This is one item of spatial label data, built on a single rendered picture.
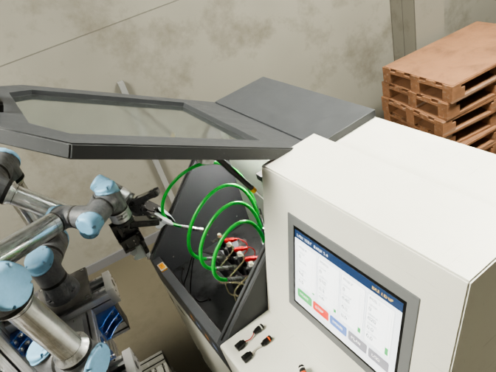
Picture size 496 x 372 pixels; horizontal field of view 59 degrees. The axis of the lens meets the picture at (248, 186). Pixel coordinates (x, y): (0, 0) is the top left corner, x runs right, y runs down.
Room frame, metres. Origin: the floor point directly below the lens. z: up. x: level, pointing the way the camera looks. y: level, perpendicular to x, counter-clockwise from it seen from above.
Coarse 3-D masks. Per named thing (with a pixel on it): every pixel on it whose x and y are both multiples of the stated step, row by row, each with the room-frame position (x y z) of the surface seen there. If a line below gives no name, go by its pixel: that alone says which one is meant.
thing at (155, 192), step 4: (156, 188) 1.55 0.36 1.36; (148, 192) 1.55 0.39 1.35; (152, 192) 1.53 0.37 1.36; (156, 192) 1.53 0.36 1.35; (136, 196) 1.58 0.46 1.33; (140, 196) 1.54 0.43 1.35; (144, 196) 1.53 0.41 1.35; (148, 196) 1.53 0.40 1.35; (152, 196) 1.52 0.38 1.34; (156, 196) 1.53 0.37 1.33; (136, 200) 1.54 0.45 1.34; (140, 200) 1.53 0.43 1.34; (144, 200) 1.53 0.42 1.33; (136, 204) 1.54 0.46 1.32
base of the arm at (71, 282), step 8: (64, 280) 1.46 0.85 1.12; (72, 280) 1.48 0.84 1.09; (48, 288) 1.43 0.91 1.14; (56, 288) 1.43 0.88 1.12; (64, 288) 1.44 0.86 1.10; (72, 288) 1.46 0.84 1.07; (48, 296) 1.43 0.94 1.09; (56, 296) 1.42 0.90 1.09; (64, 296) 1.42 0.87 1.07; (72, 296) 1.43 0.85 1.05; (48, 304) 1.43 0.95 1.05; (56, 304) 1.41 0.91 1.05; (64, 304) 1.41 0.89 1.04
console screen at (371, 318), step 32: (288, 224) 1.02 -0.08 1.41; (320, 256) 0.88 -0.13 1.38; (352, 256) 0.78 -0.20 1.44; (320, 288) 0.87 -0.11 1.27; (352, 288) 0.77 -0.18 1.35; (384, 288) 0.68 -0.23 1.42; (320, 320) 0.85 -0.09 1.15; (352, 320) 0.75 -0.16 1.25; (384, 320) 0.67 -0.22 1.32; (416, 320) 0.60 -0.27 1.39; (352, 352) 0.73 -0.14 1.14; (384, 352) 0.65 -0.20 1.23
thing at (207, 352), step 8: (176, 304) 1.55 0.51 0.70; (184, 312) 1.45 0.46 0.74; (184, 320) 1.60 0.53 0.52; (192, 328) 1.46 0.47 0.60; (192, 336) 1.61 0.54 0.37; (200, 336) 1.33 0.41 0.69; (200, 344) 1.46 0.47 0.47; (208, 344) 1.22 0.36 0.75; (200, 352) 1.62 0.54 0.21; (208, 352) 1.34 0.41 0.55; (208, 360) 1.48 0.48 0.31; (216, 360) 1.22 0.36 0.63; (216, 368) 1.35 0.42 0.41; (224, 368) 1.13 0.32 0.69
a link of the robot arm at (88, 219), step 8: (96, 200) 1.26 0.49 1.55; (104, 200) 1.26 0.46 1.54; (72, 208) 1.26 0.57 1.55; (80, 208) 1.24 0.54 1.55; (88, 208) 1.23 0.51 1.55; (96, 208) 1.22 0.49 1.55; (104, 208) 1.23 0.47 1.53; (112, 208) 1.25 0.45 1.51; (72, 216) 1.23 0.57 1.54; (80, 216) 1.19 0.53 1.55; (88, 216) 1.19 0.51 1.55; (96, 216) 1.19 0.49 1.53; (104, 216) 1.21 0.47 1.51; (72, 224) 1.23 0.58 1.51; (80, 224) 1.18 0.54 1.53; (88, 224) 1.17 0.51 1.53; (96, 224) 1.17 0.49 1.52; (88, 232) 1.18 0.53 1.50; (96, 232) 1.18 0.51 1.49
